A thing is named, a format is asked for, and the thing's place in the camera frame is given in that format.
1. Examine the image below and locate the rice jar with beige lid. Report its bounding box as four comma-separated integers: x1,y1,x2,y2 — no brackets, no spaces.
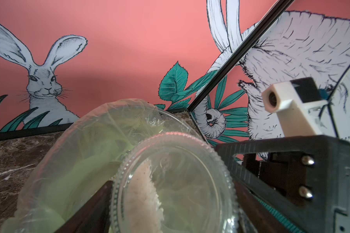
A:
110,132,238,233

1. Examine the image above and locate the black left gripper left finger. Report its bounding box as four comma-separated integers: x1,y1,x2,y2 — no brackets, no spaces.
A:
56,181,114,233

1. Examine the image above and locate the white bin with green bag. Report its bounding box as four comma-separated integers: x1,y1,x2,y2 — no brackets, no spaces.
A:
1,99,199,233

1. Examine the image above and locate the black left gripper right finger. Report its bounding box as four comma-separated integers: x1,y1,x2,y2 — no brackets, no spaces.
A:
233,181,289,233

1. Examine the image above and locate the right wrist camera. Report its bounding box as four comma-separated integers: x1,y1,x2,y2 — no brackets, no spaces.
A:
262,77,336,137

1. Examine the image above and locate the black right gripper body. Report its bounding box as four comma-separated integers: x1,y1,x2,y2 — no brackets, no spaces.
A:
215,136,350,233

